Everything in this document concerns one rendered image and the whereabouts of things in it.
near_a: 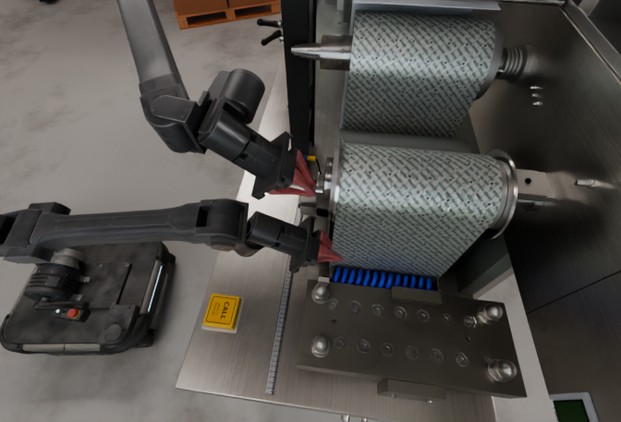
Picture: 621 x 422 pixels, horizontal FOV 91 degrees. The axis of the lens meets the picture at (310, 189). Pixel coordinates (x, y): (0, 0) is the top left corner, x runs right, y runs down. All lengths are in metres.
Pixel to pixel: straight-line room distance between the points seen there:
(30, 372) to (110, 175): 1.19
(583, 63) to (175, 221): 0.66
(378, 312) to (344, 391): 0.19
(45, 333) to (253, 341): 1.21
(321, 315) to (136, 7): 0.64
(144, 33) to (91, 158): 2.21
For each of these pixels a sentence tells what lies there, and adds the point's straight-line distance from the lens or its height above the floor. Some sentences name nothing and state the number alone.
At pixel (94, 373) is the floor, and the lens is 1.95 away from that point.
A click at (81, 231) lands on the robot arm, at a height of 1.18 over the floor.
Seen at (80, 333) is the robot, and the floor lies 0.24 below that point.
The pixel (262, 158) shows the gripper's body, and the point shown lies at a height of 1.34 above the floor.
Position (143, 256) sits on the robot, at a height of 0.24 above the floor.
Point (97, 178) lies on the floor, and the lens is 2.58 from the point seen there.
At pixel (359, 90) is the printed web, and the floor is 1.30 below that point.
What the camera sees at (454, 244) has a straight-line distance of 0.59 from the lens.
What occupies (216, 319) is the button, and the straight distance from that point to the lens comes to 0.78.
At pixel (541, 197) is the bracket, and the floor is 1.29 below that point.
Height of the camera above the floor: 1.66
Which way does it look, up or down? 54 degrees down
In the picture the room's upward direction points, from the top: straight up
